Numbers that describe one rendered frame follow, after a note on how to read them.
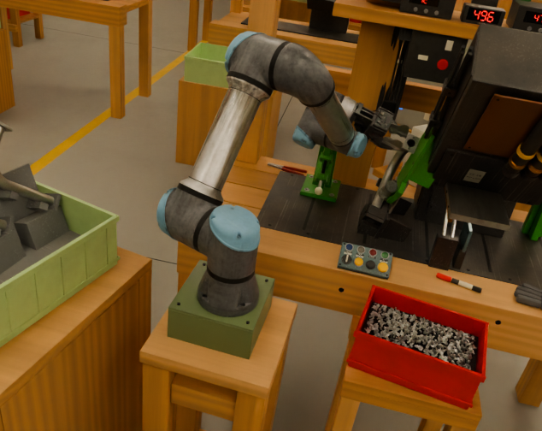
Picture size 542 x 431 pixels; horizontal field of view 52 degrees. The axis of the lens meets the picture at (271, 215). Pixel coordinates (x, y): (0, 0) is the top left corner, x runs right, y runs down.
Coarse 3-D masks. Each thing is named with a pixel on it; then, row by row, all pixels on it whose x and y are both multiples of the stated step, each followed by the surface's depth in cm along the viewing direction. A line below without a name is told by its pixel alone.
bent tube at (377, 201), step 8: (408, 136) 169; (408, 144) 174; (416, 144) 169; (400, 152) 176; (392, 160) 180; (400, 160) 179; (392, 168) 180; (384, 176) 181; (392, 176) 181; (384, 184) 179; (376, 192) 179; (376, 200) 177
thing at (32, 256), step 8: (72, 232) 168; (56, 240) 163; (64, 240) 164; (72, 240) 164; (24, 248) 158; (40, 248) 159; (48, 248) 160; (56, 248) 160; (32, 256) 156; (40, 256) 156; (16, 264) 152; (24, 264) 152; (32, 264) 152; (8, 272) 148; (16, 272) 149; (0, 280) 145
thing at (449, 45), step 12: (420, 36) 171; (432, 36) 170; (444, 36) 169; (408, 48) 175; (420, 48) 173; (432, 48) 172; (444, 48) 171; (456, 48) 170; (408, 60) 175; (420, 60) 174; (432, 60) 173; (444, 60) 173; (408, 72) 177; (420, 72) 176; (432, 72) 175; (444, 72) 174
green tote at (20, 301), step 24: (48, 192) 167; (72, 216) 167; (96, 216) 162; (96, 240) 153; (48, 264) 138; (72, 264) 147; (96, 264) 157; (0, 288) 126; (24, 288) 134; (48, 288) 142; (72, 288) 151; (0, 312) 129; (24, 312) 137; (48, 312) 145; (0, 336) 132
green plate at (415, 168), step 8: (432, 128) 162; (432, 136) 158; (424, 144) 161; (432, 144) 160; (416, 152) 166; (424, 152) 160; (408, 160) 173; (416, 160) 162; (424, 160) 163; (408, 168) 167; (416, 168) 165; (424, 168) 164; (400, 176) 173; (408, 176) 165; (416, 176) 166; (424, 176) 165; (432, 176) 165; (424, 184) 167
